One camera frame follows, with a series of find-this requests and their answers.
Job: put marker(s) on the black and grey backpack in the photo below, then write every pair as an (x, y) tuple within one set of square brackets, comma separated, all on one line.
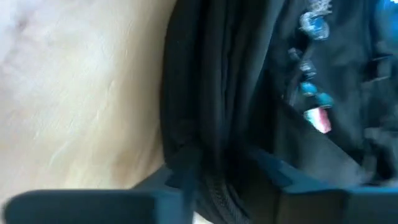
[(217, 93)]

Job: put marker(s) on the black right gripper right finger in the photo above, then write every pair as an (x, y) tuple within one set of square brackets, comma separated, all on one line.
[(326, 205)]

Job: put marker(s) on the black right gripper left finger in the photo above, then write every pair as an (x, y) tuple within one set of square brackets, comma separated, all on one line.
[(93, 207)]

